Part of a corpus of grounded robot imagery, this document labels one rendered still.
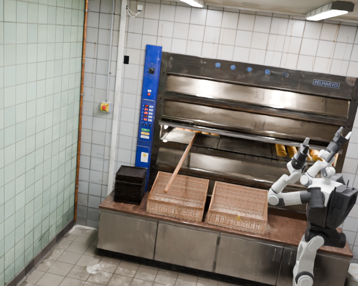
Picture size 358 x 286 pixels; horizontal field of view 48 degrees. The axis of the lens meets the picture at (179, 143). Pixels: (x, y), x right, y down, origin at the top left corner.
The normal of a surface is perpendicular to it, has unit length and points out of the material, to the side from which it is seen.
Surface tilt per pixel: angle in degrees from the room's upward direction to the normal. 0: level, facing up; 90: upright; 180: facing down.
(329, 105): 70
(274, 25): 90
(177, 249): 90
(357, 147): 90
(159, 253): 90
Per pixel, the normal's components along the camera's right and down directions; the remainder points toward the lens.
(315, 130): -0.13, -0.09
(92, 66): -0.18, 0.25
